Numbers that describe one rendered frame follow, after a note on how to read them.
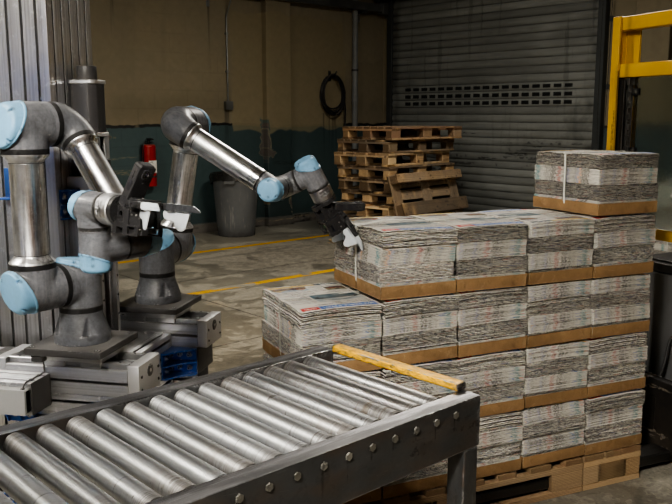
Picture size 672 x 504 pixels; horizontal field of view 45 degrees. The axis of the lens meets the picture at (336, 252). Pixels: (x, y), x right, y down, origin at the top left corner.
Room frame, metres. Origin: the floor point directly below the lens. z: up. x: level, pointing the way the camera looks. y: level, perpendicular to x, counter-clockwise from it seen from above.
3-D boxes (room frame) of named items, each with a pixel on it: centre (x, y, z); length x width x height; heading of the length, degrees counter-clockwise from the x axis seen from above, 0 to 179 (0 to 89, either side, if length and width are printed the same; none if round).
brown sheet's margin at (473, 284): (2.92, -0.47, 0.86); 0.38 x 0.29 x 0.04; 23
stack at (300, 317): (2.86, -0.34, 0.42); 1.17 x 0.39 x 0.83; 114
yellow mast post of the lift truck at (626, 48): (3.64, -1.27, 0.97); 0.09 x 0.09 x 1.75; 24
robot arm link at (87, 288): (2.16, 0.70, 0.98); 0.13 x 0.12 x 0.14; 142
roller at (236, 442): (1.60, 0.26, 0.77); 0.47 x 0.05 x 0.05; 42
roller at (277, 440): (1.65, 0.21, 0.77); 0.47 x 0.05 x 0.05; 42
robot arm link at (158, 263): (2.66, 0.59, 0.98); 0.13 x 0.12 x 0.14; 167
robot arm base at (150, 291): (2.65, 0.60, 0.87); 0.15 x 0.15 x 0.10
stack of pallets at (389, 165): (9.64, -0.74, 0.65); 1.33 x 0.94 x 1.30; 136
